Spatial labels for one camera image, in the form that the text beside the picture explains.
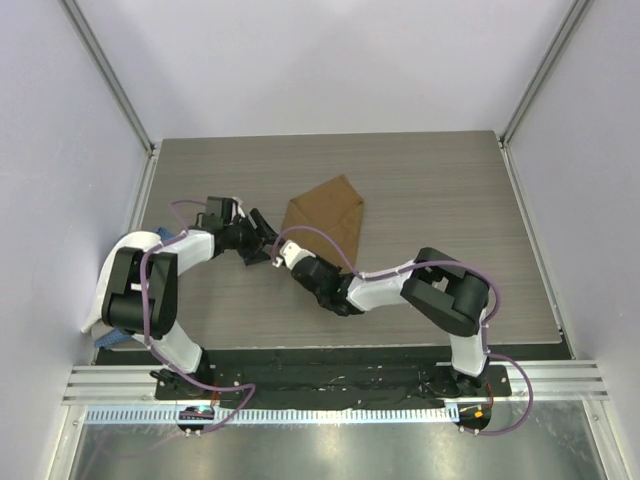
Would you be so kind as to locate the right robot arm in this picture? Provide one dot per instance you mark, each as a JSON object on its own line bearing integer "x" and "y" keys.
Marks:
{"x": 453, "y": 298}

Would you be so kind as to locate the aluminium front rail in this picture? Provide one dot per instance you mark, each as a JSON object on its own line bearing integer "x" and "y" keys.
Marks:
{"x": 555, "y": 380}

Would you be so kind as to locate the aluminium frame post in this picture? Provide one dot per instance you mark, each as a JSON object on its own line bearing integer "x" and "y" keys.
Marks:
{"x": 560, "y": 41}
{"x": 98, "y": 56}

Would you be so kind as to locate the brown cloth napkin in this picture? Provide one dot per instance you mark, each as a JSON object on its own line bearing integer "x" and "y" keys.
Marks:
{"x": 333, "y": 207}

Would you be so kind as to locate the left aluminium frame post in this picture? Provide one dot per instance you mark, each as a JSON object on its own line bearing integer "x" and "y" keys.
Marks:
{"x": 98, "y": 56}

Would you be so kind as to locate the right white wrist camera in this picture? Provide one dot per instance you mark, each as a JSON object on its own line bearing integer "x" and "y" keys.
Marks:
{"x": 289, "y": 255}

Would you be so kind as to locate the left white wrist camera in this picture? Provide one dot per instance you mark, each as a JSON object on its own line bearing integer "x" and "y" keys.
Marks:
{"x": 237, "y": 209}

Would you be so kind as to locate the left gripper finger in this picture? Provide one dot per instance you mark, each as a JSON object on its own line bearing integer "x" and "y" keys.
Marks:
{"x": 256, "y": 251}
{"x": 262, "y": 228}

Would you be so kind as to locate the slotted cable duct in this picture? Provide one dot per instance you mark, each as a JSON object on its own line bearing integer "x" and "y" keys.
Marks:
{"x": 200, "y": 415}

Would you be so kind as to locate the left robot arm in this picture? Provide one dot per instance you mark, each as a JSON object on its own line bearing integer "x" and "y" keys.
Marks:
{"x": 137, "y": 290}

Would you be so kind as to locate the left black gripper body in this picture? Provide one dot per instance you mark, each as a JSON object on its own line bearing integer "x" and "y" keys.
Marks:
{"x": 242, "y": 236}

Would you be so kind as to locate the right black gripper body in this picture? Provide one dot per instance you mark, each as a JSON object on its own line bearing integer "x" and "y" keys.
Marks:
{"x": 329, "y": 265}

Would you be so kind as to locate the blue checkered cloth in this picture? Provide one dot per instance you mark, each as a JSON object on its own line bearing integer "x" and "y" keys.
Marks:
{"x": 107, "y": 337}

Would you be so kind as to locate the white cloth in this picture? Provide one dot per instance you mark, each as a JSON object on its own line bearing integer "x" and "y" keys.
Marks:
{"x": 138, "y": 240}

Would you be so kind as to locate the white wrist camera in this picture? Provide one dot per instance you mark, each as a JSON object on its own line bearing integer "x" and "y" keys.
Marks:
{"x": 289, "y": 255}
{"x": 237, "y": 209}

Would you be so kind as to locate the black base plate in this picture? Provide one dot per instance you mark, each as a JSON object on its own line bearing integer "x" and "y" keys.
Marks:
{"x": 378, "y": 378}

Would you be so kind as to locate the right aluminium frame post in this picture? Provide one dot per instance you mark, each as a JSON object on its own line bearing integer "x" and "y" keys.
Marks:
{"x": 560, "y": 41}

